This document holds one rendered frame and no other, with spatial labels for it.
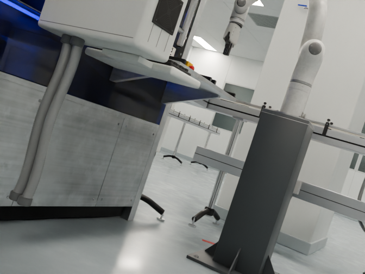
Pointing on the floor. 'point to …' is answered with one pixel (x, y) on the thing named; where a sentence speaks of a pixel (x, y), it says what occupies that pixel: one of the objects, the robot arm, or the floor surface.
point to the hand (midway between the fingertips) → (226, 51)
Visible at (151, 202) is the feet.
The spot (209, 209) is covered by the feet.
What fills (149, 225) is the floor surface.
